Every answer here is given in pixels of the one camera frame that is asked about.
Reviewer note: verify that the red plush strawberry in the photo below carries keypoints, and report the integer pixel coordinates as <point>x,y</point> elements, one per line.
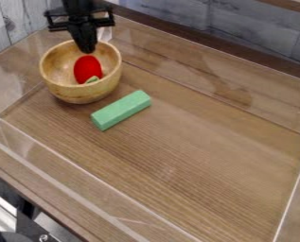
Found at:
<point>86,68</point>

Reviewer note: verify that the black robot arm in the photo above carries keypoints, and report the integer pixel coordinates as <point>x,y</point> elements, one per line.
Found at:
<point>73,6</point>

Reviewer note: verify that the clear acrylic tray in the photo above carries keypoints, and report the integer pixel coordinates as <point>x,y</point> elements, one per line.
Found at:
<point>191,171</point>

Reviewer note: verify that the green rectangular block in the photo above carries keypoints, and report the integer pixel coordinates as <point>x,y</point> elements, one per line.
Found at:
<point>119,110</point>

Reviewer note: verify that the black metal mount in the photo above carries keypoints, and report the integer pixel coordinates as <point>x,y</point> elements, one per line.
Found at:
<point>31,230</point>

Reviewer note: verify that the clear acrylic corner bracket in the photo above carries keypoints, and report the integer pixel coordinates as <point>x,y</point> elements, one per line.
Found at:
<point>104,34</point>

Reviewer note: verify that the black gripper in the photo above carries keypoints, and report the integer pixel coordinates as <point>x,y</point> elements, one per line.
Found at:
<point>96,17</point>

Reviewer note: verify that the wooden bowl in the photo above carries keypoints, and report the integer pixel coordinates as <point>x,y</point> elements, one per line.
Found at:
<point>56,71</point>

